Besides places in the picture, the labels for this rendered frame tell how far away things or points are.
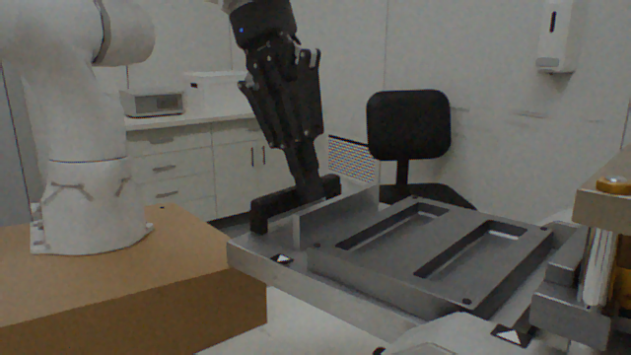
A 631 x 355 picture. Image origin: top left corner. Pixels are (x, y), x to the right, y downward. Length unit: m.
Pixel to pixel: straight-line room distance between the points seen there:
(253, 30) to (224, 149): 2.35
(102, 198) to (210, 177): 2.12
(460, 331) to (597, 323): 0.08
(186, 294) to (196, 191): 2.20
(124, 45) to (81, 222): 0.28
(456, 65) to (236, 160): 1.40
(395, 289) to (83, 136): 0.53
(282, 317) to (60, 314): 0.33
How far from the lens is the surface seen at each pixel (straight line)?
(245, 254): 0.51
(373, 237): 0.51
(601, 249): 0.30
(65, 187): 0.80
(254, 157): 2.99
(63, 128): 0.78
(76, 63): 0.75
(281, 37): 0.56
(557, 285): 0.32
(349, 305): 0.43
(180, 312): 0.70
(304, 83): 0.53
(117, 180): 0.79
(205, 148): 2.83
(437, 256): 0.45
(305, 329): 0.77
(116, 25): 0.80
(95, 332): 0.67
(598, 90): 2.06
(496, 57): 2.25
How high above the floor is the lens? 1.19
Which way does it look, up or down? 17 degrees down
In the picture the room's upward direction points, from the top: straight up
